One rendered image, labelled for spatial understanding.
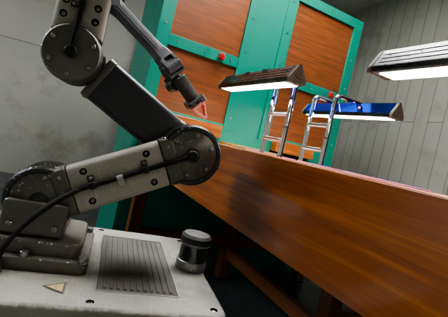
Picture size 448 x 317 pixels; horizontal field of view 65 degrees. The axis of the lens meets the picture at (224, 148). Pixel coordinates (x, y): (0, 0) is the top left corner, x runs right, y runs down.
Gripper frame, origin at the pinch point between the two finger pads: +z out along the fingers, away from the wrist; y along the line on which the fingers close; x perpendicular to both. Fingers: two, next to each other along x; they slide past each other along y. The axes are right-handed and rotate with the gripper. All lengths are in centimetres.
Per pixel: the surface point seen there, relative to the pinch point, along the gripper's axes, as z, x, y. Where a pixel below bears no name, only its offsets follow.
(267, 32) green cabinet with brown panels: -3, -77, 48
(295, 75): 0.2, -27.7, -31.3
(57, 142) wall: -2, 68, 259
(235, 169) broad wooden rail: -2, 20, -60
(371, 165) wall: 169, -141, 99
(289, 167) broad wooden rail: -5, 16, -81
